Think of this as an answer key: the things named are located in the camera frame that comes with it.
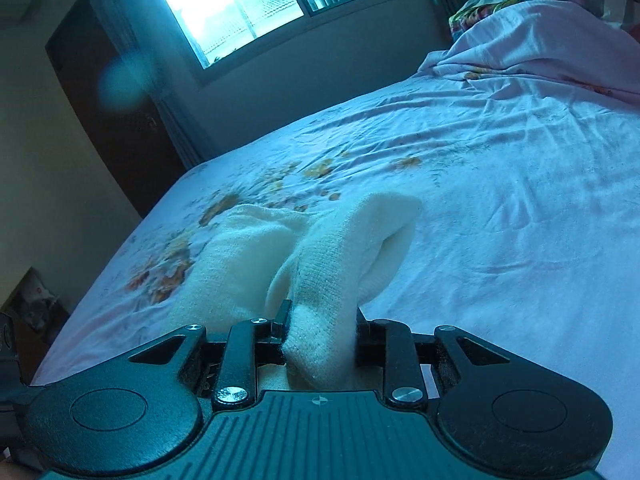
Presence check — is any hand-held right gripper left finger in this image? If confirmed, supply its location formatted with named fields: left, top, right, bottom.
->
left=127, top=300, right=293, bottom=407

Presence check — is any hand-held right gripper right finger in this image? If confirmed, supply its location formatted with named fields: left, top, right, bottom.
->
left=355, top=309, right=511, bottom=406

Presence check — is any white knit sweater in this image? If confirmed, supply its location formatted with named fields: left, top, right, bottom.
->
left=167, top=191, right=426, bottom=391

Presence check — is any grey bag clutter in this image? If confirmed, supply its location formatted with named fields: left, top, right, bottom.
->
left=10, top=267, right=71, bottom=346

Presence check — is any floral pink bed sheet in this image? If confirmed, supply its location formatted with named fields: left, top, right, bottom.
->
left=30, top=75, right=640, bottom=480

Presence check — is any dark wooden door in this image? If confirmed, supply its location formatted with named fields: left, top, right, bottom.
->
left=45, top=0, right=186, bottom=218

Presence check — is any sliding glass window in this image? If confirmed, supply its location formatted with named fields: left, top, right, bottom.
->
left=142, top=0, right=431, bottom=73

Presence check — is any pink crumpled quilt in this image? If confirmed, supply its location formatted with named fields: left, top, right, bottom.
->
left=417, top=0, right=640, bottom=106

